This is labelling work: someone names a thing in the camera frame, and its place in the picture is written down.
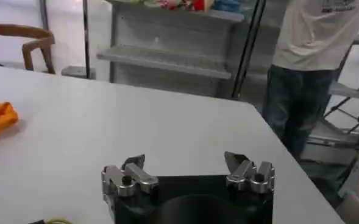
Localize brown wooden chair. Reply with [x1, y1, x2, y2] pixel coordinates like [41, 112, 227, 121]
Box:
[0, 23, 57, 75]

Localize yellow cable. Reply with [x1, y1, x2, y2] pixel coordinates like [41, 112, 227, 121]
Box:
[44, 218, 74, 224]

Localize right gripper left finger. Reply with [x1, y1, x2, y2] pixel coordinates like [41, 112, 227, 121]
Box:
[101, 153, 160, 197]

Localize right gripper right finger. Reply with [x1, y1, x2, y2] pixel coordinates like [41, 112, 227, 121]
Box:
[223, 151, 275, 194]

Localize grey metal shelf with goods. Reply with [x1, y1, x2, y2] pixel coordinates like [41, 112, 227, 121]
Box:
[96, 0, 246, 99]

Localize person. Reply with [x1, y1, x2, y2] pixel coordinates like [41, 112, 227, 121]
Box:
[261, 0, 359, 163]

